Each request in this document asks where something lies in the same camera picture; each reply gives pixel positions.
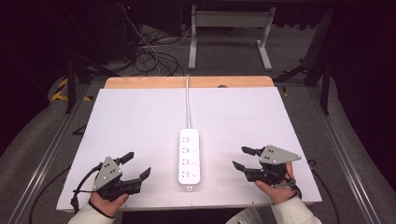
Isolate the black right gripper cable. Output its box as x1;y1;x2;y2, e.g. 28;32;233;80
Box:
292;159;341;224

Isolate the aluminium floor rail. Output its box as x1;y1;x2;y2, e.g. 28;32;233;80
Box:
305;87;383;224
7;83;92;224

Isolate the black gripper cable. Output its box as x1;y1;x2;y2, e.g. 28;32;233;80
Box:
28;162;105;224
292;159;341;224

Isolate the tangle of black floor cables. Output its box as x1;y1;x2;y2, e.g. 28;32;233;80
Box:
130;26;189;77

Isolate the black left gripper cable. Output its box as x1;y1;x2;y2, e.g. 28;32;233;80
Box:
28;162;105;224

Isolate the wooden table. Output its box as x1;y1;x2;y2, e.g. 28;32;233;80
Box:
104;76;276;90

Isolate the person's left hand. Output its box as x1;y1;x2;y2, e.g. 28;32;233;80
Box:
89;190;130;217

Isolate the black metal stand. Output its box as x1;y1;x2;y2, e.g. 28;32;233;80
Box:
273;8;333;117
64;46;121;115

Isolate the person's light trouser leg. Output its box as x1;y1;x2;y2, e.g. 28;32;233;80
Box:
225;207;276;224

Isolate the white power strip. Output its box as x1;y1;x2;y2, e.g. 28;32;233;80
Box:
177;127;202;192

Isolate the black equipment cabinet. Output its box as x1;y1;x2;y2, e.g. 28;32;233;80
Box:
101;2;142;61

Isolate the person's right hand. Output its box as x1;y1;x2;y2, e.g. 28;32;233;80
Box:
254;161;297;205

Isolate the yellow black hazard tape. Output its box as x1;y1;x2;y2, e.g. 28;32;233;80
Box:
50;77;94;103

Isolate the white metal desk frame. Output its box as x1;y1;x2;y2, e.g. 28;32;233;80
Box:
188;4;277;72

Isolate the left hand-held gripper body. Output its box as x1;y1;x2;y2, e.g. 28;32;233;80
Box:
92;155;142;202

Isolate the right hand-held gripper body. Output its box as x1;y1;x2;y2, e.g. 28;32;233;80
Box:
245;144;303;189

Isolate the white table cover board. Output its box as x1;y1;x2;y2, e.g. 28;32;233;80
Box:
55;86;323;213

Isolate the white power strip cable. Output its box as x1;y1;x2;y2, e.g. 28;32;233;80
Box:
185;74;192;130

